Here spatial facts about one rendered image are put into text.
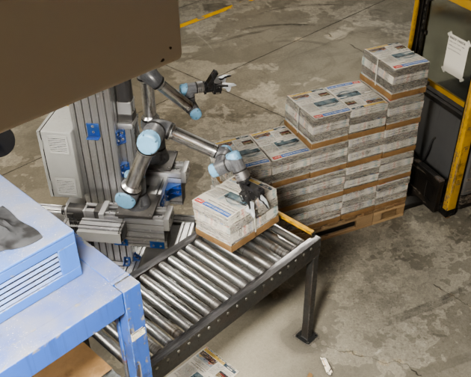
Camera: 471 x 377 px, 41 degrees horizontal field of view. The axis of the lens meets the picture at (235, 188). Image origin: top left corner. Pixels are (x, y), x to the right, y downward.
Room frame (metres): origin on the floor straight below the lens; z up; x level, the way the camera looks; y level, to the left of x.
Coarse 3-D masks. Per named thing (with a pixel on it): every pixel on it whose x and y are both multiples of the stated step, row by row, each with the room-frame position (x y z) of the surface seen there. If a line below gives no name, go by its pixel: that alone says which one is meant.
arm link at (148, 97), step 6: (138, 78) 3.59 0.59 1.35; (144, 84) 3.59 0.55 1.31; (144, 90) 3.59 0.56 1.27; (150, 90) 3.60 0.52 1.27; (144, 96) 3.59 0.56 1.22; (150, 96) 3.60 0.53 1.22; (144, 102) 3.60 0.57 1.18; (150, 102) 3.59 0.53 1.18; (144, 108) 3.60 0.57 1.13; (150, 108) 3.59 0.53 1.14; (144, 114) 3.60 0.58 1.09; (150, 114) 3.59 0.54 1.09; (156, 114) 3.63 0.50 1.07; (144, 120) 3.59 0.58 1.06
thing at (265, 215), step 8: (224, 184) 2.91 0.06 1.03; (232, 184) 2.90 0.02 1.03; (256, 184) 2.87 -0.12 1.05; (264, 184) 2.87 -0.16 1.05; (272, 192) 2.80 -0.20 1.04; (272, 200) 2.80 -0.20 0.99; (264, 208) 2.75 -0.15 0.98; (272, 208) 2.79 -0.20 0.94; (264, 216) 2.74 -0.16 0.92; (272, 216) 2.79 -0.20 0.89
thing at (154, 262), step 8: (184, 240) 2.70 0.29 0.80; (192, 240) 2.70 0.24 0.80; (168, 248) 2.63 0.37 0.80; (176, 248) 2.63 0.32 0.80; (184, 248) 2.65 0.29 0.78; (160, 256) 2.57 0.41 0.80; (168, 256) 2.57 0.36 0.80; (192, 256) 2.68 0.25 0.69; (144, 264) 2.51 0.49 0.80; (152, 264) 2.51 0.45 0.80; (168, 264) 2.56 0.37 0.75; (136, 272) 2.44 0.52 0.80; (144, 272) 2.45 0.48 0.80
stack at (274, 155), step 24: (240, 144) 3.64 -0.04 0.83; (264, 144) 3.64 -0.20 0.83; (288, 144) 3.63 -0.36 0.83; (336, 144) 3.64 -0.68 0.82; (360, 144) 3.72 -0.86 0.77; (264, 168) 3.42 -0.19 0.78; (288, 168) 3.50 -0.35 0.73; (312, 168) 3.56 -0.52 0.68; (360, 168) 3.72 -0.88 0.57; (288, 192) 3.49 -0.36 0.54; (312, 192) 3.57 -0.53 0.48; (360, 192) 3.73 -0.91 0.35; (312, 216) 3.57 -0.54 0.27; (336, 216) 3.66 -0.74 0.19; (360, 216) 3.75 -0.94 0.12
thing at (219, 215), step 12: (204, 192) 2.83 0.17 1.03; (216, 192) 2.83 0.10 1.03; (204, 204) 2.71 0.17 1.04; (216, 204) 2.70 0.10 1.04; (228, 204) 2.69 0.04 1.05; (240, 204) 2.68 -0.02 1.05; (204, 216) 2.70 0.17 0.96; (216, 216) 2.62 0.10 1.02; (228, 216) 2.58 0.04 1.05; (240, 216) 2.62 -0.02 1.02; (204, 228) 2.71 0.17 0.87; (216, 228) 2.64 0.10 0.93; (228, 228) 2.57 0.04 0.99; (240, 228) 2.61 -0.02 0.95; (228, 240) 2.57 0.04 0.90
